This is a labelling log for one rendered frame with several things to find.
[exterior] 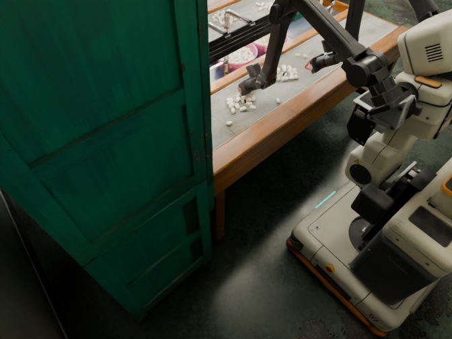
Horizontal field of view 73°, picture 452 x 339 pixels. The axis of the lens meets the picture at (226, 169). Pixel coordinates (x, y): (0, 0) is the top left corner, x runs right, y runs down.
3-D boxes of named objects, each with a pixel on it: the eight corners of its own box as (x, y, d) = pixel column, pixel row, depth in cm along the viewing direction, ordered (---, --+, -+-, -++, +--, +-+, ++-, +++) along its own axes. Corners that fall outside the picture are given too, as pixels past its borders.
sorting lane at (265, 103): (396, 29, 212) (397, 26, 210) (190, 169, 136) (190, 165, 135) (358, 13, 225) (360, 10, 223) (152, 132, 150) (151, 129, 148)
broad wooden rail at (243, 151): (403, 55, 218) (416, 29, 203) (209, 202, 142) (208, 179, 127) (387, 48, 223) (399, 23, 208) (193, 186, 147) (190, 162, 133)
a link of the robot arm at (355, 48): (278, -23, 99) (300, -32, 102) (267, 12, 112) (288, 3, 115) (372, 77, 90) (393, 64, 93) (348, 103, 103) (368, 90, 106)
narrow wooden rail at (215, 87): (355, 22, 230) (360, 7, 222) (154, 141, 155) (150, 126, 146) (349, 19, 233) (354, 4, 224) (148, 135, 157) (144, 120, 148)
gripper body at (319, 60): (308, 61, 151) (319, 57, 145) (321, 53, 155) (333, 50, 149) (312, 73, 153) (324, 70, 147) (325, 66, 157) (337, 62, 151)
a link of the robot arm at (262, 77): (280, 10, 106) (303, 0, 109) (270, 1, 108) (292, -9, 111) (260, 93, 144) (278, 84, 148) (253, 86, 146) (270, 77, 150)
